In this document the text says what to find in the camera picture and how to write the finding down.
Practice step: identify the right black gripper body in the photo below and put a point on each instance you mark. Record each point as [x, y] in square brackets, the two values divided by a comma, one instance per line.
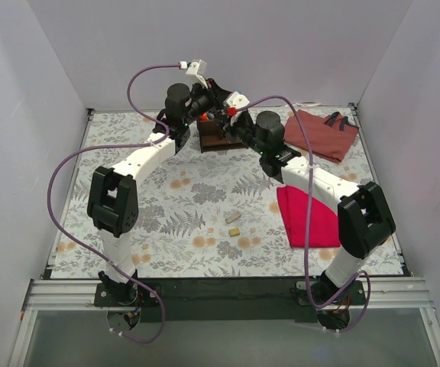
[234, 125]

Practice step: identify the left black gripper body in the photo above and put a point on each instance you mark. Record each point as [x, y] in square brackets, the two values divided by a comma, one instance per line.
[212, 95]

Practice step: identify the brown wooden desk organizer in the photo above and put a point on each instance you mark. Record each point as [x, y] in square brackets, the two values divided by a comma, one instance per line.
[213, 138]

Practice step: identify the beige eraser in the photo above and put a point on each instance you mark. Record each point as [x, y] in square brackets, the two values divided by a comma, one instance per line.
[233, 217]

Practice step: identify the tan small eraser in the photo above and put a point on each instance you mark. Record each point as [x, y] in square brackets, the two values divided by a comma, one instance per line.
[234, 232]

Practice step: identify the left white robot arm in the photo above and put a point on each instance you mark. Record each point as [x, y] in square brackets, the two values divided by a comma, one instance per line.
[113, 197]

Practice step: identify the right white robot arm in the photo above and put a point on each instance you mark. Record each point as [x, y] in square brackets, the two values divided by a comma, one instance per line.
[364, 218]

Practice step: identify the floral table mat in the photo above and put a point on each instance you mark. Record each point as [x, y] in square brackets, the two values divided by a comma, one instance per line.
[181, 230]

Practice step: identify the terracotta folded shirt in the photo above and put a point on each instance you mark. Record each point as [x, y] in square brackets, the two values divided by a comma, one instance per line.
[330, 137]

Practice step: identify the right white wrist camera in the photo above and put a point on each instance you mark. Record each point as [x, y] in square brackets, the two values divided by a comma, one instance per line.
[234, 103]

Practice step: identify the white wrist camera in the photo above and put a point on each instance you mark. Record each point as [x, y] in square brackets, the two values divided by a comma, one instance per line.
[196, 70]
[234, 103]

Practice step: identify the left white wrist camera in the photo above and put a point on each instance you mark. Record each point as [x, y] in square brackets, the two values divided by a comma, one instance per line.
[196, 70]

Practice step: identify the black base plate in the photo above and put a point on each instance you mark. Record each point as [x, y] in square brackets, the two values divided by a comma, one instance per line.
[266, 298]

